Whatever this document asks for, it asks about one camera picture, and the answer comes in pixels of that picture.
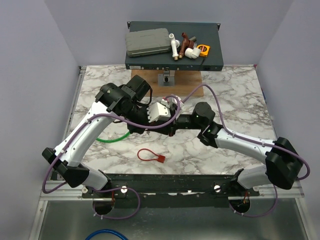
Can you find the red cable seal lock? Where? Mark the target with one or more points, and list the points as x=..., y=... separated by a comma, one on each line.
x=152, y=156

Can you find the white pvc elbow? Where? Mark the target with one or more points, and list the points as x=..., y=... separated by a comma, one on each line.
x=192, y=53

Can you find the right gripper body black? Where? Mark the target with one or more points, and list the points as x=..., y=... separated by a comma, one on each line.
x=177, y=124

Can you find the aluminium extrusion rail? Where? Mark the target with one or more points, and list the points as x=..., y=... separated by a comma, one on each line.
x=66, y=193

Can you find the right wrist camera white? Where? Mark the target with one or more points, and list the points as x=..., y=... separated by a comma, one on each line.
x=174, y=102

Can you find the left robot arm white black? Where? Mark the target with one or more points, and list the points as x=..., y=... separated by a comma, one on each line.
x=111, y=102

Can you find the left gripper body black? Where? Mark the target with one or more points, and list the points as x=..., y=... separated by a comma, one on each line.
x=139, y=115

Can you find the yellow tape measure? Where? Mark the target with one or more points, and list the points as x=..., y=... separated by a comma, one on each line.
x=204, y=50

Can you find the black mounting rail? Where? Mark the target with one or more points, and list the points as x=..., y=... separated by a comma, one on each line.
x=170, y=190

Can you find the grey plastic case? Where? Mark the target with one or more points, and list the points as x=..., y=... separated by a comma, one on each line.
x=147, y=42

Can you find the wooden board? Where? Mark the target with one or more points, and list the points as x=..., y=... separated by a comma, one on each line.
x=185, y=82

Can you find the grey metal stand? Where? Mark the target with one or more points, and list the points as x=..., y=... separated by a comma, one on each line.
x=166, y=78

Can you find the white pvc pipe fitting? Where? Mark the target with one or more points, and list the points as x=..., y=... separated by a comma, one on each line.
x=175, y=44

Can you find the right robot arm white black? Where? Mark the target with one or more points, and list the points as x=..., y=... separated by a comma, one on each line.
x=280, y=161

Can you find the brown pipe valve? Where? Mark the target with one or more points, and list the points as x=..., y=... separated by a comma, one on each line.
x=186, y=43

